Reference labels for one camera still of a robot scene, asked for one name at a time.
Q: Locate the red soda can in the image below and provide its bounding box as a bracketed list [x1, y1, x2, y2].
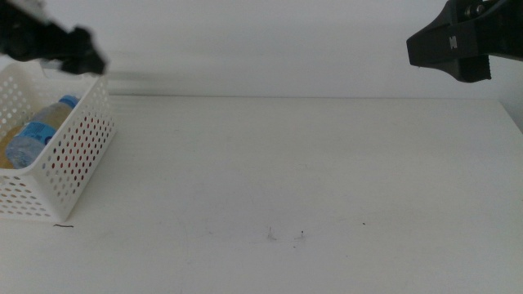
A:
[51, 118, 89, 180]

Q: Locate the white perforated plastic basket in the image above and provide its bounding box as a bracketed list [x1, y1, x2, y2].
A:
[0, 60, 116, 223]

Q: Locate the blue-capped water bottle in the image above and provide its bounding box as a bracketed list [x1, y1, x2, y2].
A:
[6, 94, 82, 170]

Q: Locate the yellow tea bottle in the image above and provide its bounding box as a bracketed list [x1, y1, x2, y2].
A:
[0, 124, 25, 170]

